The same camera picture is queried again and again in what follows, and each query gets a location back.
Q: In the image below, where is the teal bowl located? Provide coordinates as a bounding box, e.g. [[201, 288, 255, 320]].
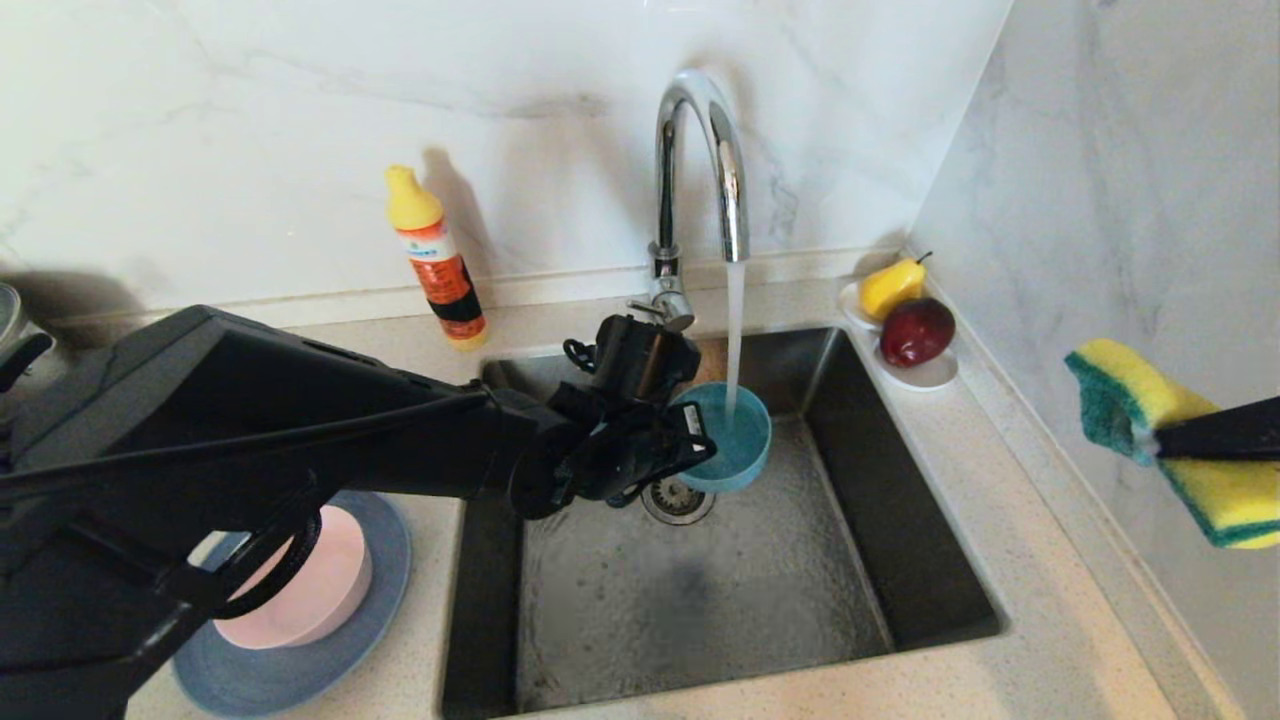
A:
[[667, 381, 774, 494]]

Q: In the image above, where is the yellow green sponge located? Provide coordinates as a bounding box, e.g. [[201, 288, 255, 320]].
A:
[[1062, 337, 1280, 550]]

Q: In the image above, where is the chrome faucet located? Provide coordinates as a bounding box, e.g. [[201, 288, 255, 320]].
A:
[[626, 68, 752, 334]]

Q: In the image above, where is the orange dish soap bottle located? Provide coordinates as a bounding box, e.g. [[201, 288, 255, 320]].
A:
[[384, 164, 490, 352]]

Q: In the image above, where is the metal sink drain strainer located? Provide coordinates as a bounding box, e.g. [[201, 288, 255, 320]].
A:
[[640, 477, 717, 528]]

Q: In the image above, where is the stainless steel sink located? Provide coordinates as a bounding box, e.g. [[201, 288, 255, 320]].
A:
[[440, 325, 1007, 720]]

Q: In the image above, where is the running water stream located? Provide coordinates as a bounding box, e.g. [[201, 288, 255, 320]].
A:
[[723, 260, 750, 423]]

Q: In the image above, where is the white fruit dish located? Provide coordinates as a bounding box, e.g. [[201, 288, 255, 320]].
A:
[[838, 280, 959, 391]]

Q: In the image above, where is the yellow pear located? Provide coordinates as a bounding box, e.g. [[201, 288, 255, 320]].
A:
[[858, 252, 933, 323]]

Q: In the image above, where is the red apple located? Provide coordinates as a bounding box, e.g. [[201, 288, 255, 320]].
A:
[[878, 297, 956, 369]]

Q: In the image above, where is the pink bowl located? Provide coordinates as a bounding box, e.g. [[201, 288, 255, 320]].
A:
[[213, 504, 374, 652]]

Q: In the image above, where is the blue round plate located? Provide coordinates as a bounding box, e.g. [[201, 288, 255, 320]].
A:
[[171, 489, 412, 719]]

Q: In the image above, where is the steel cooking pot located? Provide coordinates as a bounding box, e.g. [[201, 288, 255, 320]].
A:
[[0, 283, 54, 393]]

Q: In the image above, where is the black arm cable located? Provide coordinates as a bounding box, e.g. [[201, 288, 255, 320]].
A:
[[150, 390, 493, 623]]

